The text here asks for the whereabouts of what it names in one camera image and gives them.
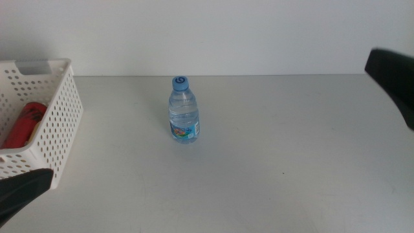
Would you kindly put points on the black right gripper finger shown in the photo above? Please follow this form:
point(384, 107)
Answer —
point(396, 81)

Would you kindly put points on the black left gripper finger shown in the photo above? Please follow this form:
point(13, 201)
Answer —
point(19, 191)

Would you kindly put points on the white perforated plastic basket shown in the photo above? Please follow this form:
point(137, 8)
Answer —
point(55, 129)

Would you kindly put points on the clear water bottle blue cap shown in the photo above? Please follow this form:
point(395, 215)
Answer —
point(183, 113)

